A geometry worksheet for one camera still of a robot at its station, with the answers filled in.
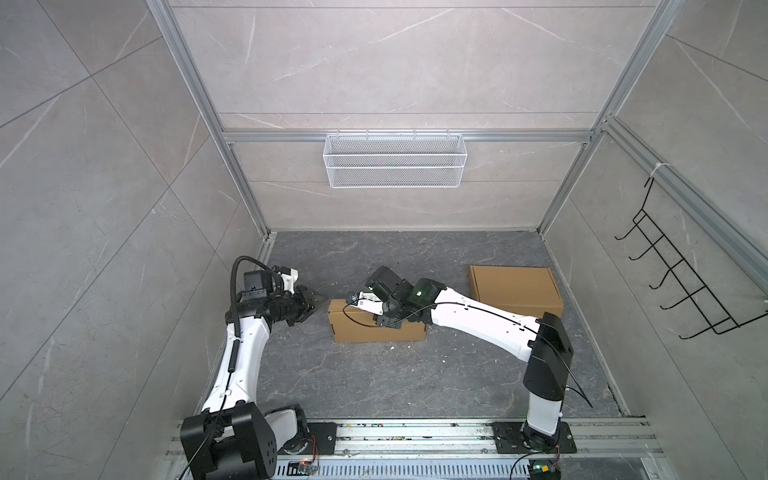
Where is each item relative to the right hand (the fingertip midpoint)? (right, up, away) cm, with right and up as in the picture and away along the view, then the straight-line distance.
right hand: (381, 301), depth 82 cm
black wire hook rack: (+70, +1, -22) cm, 73 cm away
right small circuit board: (+39, -39, -12) cm, 56 cm away
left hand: (-16, +2, -2) cm, 16 cm away
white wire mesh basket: (+4, +46, +19) cm, 49 cm away
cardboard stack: (-11, -10, +4) cm, 15 cm away
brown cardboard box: (+52, 0, +26) cm, 58 cm away
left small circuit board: (-19, -38, -12) cm, 45 cm away
